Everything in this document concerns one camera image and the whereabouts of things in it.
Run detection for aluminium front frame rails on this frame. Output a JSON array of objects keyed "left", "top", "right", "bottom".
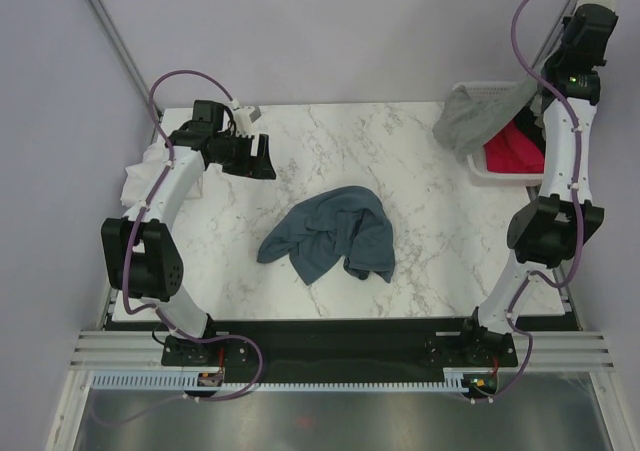
[{"left": 70, "top": 331, "right": 614, "bottom": 372}]

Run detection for white plastic laundry basket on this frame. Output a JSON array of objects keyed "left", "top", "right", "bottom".
[{"left": 451, "top": 80, "right": 546, "bottom": 189}]

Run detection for aluminium frame rail right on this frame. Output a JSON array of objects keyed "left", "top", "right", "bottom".
[{"left": 529, "top": 0, "right": 578, "bottom": 68}]

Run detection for grey t shirt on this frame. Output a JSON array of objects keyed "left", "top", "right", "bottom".
[{"left": 432, "top": 78, "right": 538, "bottom": 161}]

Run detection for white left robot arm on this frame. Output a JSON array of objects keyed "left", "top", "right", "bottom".
[{"left": 101, "top": 100, "right": 276, "bottom": 364}]

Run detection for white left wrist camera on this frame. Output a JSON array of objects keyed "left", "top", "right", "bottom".
[{"left": 230, "top": 99, "right": 262, "bottom": 135}]

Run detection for teal blue polo shirt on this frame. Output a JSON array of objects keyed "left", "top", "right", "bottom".
[{"left": 256, "top": 186, "right": 396, "bottom": 286}]

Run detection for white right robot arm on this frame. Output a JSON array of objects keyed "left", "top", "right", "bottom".
[{"left": 457, "top": 0, "right": 618, "bottom": 365}]

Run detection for white folded t shirt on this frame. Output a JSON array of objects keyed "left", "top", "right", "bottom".
[{"left": 120, "top": 142, "right": 205, "bottom": 218}]

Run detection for red t shirt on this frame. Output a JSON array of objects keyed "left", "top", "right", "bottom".
[{"left": 484, "top": 120, "right": 545, "bottom": 174}]

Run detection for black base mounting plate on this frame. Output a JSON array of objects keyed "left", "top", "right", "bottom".
[{"left": 105, "top": 317, "right": 578, "bottom": 385}]

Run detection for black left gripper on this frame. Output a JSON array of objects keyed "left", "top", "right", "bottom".
[{"left": 211, "top": 131, "right": 275, "bottom": 181}]

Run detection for black t shirt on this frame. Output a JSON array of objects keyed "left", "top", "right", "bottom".
[{"left": 513, "top": 106, "right": 544, "bottom": 139}]

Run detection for aluminium frame rail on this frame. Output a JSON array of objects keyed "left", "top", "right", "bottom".
[
  {"left": 529, "top": 0, "right": 578, "bottom": 68},
  {"left": 69, "top": 0, "right": 164, "bottom": 120}
]

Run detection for white slotted cable duct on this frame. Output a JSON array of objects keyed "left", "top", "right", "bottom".
[{"left": 92, "top": 368, "right": 474, "bottom": 392}]

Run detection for aluminium frame rail left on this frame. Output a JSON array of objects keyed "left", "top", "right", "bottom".
[{"left": 69, "top": 0, "right": 164, "bottom": 120}]

